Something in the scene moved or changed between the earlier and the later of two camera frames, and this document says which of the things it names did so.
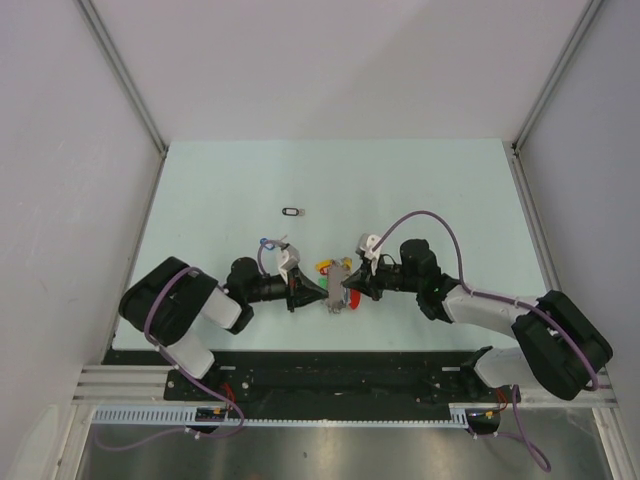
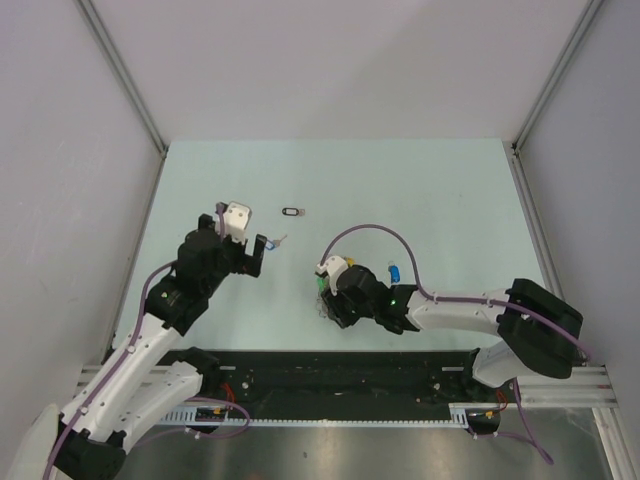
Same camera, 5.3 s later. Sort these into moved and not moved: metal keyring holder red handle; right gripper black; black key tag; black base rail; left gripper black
Moved: metal keyring holder red handle; left gripper black; right gripper black
Not moved: black base rail; black key tag
